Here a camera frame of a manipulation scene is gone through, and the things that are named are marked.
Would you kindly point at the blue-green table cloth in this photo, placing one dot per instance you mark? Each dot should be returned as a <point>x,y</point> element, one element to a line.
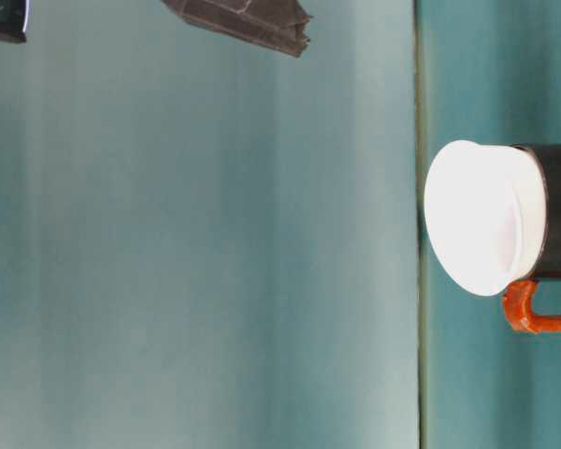
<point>486,70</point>

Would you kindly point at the wrist camera with bar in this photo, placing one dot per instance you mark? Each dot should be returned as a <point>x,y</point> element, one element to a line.
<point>2,18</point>

